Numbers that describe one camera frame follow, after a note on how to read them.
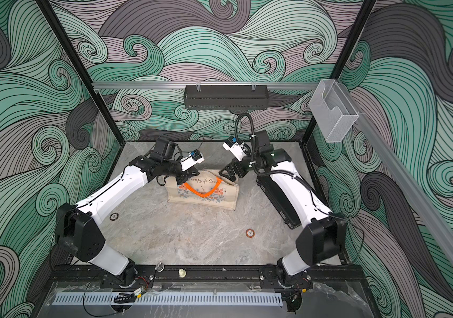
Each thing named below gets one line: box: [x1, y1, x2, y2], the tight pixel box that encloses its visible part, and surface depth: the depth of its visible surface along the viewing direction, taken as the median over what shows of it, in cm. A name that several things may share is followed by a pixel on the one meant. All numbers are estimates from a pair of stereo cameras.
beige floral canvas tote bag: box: [165, 169, 240, 211], surface depth 87 cm
